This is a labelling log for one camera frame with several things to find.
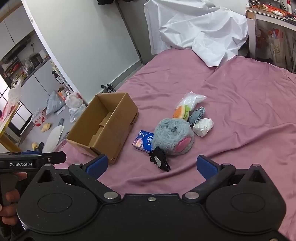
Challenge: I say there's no small grey-blue plush toy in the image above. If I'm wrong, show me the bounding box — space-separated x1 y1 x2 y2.
188 107 206 126

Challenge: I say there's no white kitchen cabinet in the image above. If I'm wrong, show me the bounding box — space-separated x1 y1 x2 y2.
10 57 62 137

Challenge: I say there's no white crumpled cover sheet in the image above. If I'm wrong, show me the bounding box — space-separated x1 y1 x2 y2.
143 0 249 68

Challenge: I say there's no brown cardboard box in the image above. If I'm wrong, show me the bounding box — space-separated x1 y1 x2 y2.
66 93 139 165

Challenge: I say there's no white bag on yellow table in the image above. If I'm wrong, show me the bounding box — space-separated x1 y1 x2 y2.
9 81 22 105

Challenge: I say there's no red and white pack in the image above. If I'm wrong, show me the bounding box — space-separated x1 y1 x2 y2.
31 109 46 127

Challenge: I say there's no black stitched plush toy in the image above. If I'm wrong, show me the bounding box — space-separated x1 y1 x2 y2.
149 147 171 172

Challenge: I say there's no person's left hand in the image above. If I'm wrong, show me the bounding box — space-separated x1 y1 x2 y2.
0 173 28 227

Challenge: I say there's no white oblong board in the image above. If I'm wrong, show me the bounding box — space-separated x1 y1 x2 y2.
43 125 65 153

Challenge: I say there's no white plastic bag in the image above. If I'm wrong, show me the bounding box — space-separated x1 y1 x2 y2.
65 92 83 108
69 104 87 123

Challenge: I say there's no cluttered white desk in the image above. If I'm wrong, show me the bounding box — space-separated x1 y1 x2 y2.
245 0 296 73

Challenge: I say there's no burger plush toy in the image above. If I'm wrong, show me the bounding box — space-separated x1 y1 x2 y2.
173 105 191 121

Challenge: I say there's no pink bed sheet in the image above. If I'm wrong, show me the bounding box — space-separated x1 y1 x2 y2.
53 49 296 241

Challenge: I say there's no clear bag of white beads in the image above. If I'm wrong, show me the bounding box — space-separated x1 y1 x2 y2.
178 92 207 110

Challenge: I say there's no black kitchen appliance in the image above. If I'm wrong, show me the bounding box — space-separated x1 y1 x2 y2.
30 53 42 66

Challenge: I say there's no blue tissue pack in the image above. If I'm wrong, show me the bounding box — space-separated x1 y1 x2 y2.
132 130 155 152

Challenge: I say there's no yellow table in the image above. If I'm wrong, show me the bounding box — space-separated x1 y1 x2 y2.
0 102 23 153

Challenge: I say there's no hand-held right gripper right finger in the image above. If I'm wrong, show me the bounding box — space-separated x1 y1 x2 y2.
183 155 269 201

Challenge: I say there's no grey fluffy plush toy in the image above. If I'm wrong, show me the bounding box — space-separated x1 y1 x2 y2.
151 118 195 156

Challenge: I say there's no grey plastic bag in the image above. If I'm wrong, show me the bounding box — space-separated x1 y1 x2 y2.
46 91 66 115

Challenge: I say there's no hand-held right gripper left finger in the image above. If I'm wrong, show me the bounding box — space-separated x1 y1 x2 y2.
35 155 122 202

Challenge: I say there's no white wad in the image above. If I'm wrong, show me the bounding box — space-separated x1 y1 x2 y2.
193 118 213 137

